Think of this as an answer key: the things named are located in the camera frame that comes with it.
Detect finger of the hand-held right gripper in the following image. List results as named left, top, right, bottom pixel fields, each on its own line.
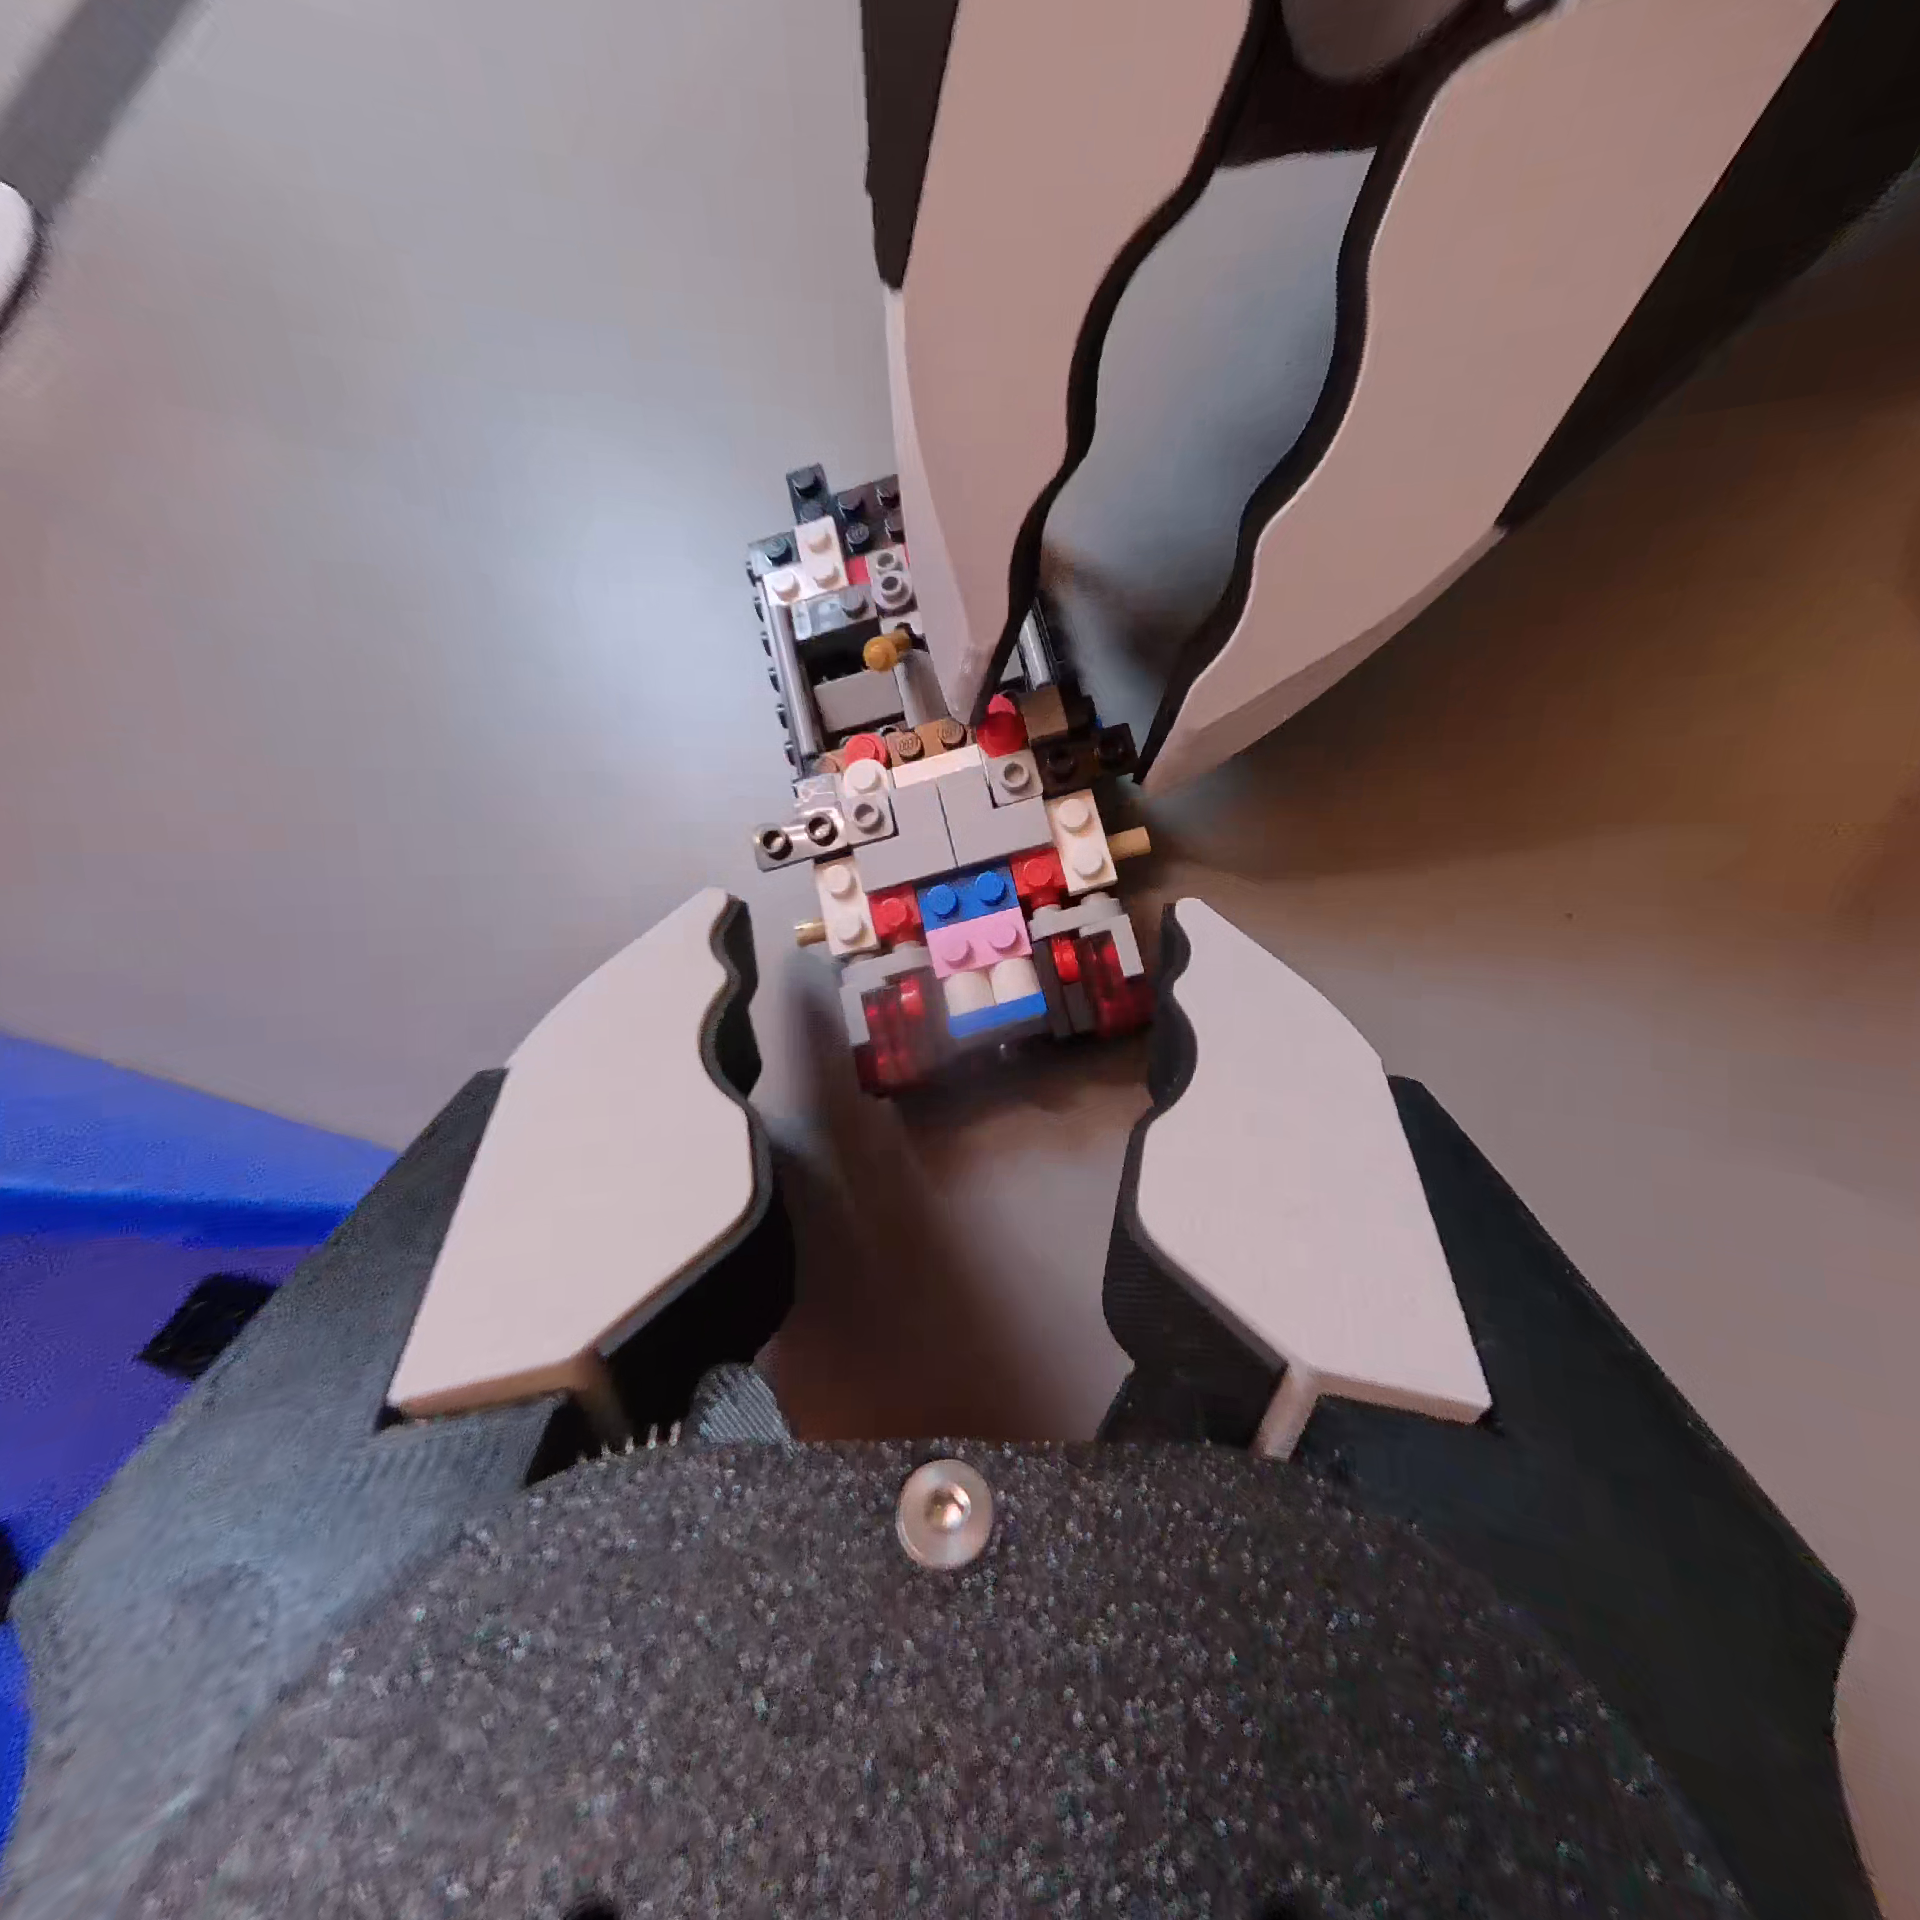
left=862, top=0, right=1258, bottom=735
left=1136, top=0, right=1920, bottom=798

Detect large blue plastic bin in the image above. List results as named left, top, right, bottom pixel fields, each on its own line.
left=0, top=1030, right=408, bottom=1594

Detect brick car model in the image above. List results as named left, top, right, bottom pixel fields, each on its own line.
left=752, top=466, right=1156, bottom=1096

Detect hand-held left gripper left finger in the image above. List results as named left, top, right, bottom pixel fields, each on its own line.
left=391, top=888, right=799, bottom=1418

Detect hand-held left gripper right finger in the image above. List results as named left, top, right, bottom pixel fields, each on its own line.
left=1111, top=896, right=1494, bottom=1466

